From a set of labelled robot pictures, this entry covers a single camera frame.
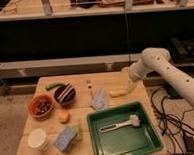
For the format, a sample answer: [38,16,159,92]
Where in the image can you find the dark striped bowl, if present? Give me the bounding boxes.
[54,84,76,107]

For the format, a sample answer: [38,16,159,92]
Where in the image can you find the blue grey cloth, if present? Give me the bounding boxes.
[90,88,109,111]

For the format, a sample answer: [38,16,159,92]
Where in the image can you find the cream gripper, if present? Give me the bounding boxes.
[122,63,144,94]

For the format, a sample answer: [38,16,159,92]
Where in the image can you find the green plastic tray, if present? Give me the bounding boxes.
[87,102,164,155]

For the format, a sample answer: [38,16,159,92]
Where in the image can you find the white paper cup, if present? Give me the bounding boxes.
[27,128,48,151]

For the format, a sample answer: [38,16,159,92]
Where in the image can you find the orange bowl with beans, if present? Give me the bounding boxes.
[27,95,54,118]

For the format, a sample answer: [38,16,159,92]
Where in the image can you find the black power adapter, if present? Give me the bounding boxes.
[183,134,194,153]

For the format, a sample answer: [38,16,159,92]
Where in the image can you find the white dish brush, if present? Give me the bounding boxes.
[99,114,141,133]

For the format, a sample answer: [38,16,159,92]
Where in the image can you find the yellow banana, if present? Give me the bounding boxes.
[110,90,129,98]

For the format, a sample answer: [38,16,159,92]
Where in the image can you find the black floor cables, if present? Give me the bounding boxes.
[148,82,194,155]

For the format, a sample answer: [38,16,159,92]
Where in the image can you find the small orange fruit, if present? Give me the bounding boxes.
[58,109,70,124]

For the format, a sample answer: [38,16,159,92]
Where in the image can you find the dark box on shelf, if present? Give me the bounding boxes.
[170,37,194,63]

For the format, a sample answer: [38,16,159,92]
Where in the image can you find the metal shelf rack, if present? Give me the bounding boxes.
[0,0,194,82]

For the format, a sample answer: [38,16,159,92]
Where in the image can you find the blue and green sponge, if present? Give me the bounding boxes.
[53,123,83,153]

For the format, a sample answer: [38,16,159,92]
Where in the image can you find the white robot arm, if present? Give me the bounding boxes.
[128,47,194,108]

